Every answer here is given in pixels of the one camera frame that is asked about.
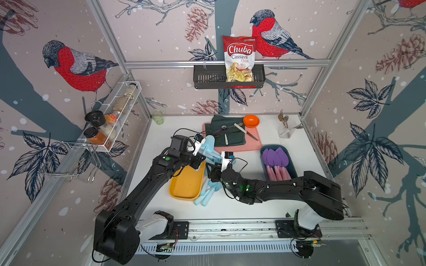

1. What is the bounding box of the black lid spice jar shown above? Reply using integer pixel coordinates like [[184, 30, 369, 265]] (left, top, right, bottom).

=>
[[84, 110, 106, 127]]

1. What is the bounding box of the white handled knife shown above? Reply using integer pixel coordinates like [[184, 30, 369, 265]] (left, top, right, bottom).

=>
[[234, 123, 259, 141]]

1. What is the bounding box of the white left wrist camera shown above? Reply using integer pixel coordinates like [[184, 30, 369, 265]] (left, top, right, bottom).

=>
[[193, 134, 205, 156]]

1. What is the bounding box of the Chuba cassava chips bag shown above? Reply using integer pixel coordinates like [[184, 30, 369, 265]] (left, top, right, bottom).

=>
[[223, 36, 256, 82]]

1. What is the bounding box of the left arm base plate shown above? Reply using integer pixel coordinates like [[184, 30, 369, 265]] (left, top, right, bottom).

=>
[[150, 211, 189, 240]]

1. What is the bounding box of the orange spice jar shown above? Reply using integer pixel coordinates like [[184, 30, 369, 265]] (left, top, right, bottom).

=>
[[83, 127, 111, 146]]

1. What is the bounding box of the black wire basket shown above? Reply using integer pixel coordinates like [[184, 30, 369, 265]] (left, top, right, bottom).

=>
[[193, 65, 266, 89]]

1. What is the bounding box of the dark green cloth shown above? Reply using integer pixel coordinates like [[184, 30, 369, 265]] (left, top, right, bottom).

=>
[[205, 115, 246, 147]]

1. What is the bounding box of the white handled small spoon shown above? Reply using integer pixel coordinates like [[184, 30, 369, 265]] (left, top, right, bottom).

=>
[[222, 125, 229, 146]]

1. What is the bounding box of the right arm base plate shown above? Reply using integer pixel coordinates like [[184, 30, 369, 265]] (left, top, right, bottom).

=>
[[274, 210, 323, 241]]

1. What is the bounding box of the clear cup with utensils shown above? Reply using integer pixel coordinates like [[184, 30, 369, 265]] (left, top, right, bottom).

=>
[[278, 110, 303, 139]]

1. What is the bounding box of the yellow plastic tray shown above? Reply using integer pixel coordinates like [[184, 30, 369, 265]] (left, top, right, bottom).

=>
[[169, 161, 206, 201]]

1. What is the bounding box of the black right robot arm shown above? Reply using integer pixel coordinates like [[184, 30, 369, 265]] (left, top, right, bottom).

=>
[[207, 164, 345, 231]]

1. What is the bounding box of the teal storage box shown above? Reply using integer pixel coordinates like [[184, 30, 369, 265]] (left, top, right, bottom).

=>
[[260, 145, 298, 181]]

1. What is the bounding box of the dark metal spoon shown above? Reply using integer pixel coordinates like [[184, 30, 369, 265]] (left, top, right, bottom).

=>
[[212, 125, 242, 137]]

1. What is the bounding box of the white wire spice rack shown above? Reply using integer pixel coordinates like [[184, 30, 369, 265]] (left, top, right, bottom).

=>
[[84, 81, 141, 153]]

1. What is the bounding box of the pink cutting board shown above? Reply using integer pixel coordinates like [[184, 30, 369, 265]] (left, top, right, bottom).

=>
[[214, 128, 263, 153]]

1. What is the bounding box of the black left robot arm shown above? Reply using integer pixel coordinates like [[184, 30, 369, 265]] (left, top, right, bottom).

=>
[[93, 135, 205, 265]]

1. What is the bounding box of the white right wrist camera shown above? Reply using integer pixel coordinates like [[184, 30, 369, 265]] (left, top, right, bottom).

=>
[[221, 151, 235, 172]]

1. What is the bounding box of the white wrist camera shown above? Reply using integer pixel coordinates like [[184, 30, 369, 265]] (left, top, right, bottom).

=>
[[193, 134, 205, 156], [221, 151, 235, 172]]

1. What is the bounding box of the small green glass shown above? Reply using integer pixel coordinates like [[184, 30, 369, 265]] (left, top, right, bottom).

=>
[[152, 111, 164, 125]]

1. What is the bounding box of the light blue shovel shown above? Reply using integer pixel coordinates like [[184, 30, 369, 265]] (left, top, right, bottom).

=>
[[200, 135, 222, 163], [201, 181, 222, 207], [194, 180, 209, 205]]

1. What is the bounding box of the purple shovel pink handle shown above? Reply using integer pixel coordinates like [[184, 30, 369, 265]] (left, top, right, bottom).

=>
[[276, 147, 291, 181], [268, 149, 284, 181], [262, 149, 276, 181]]

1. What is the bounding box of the orange bowl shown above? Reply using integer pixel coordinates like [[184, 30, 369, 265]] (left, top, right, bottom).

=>
[[243, 115, 260, 128]]

